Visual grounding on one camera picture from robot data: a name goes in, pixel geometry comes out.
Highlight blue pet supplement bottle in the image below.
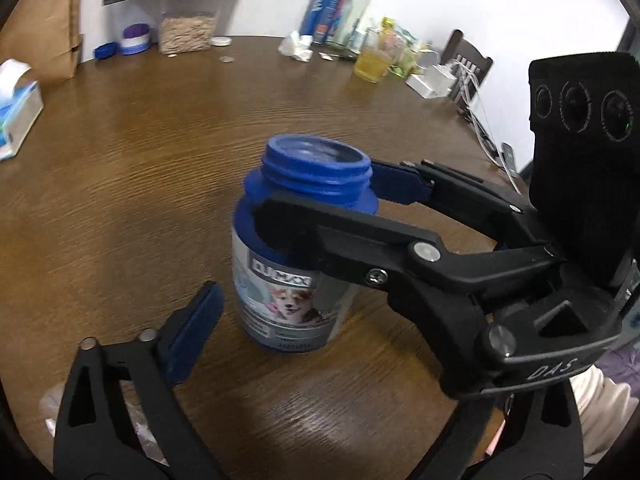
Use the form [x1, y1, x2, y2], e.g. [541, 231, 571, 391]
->
[231, 133, 381, 356]

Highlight beige sleeve forearm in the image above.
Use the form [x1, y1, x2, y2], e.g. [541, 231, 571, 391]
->
[570, 366, 639, 472]

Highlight white charger power strip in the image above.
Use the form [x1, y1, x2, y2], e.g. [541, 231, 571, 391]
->
[406, 64, 458, 100]

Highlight dark wooden chair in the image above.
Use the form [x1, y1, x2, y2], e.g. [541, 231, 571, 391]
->
[440, 29, 494, 113]

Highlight colourful snack packets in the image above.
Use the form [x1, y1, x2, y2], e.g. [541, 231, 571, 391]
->
[378, 16, 432, 79]

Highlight glass of yellow drink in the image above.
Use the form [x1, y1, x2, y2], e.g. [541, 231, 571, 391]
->
[354, 28, 396, 84]

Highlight clear glass bottle blue cap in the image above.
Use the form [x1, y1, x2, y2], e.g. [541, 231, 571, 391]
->
[326, 0, 370, 50]

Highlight crumpled white tissue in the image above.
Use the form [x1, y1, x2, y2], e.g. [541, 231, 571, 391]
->
[278, 30, 314, 63]

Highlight blue drink can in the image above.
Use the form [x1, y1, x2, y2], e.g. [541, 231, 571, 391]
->
[298, 0, 341, 44]

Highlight blue tissue box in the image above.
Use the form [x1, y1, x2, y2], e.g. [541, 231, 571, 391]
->
[0, 58, 43, 160]

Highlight small white lid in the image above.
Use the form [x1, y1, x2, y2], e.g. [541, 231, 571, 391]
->
[209, 36, 232, 48]

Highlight clear jar of grains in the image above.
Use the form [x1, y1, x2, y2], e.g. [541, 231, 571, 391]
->
[157, 0, 219, 55]

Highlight small purple white jar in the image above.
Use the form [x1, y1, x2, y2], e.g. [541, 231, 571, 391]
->
[119, 23, 151, 55]

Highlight brown paper bag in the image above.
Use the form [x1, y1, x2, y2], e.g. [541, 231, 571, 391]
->
[1, 0, 82, 87]

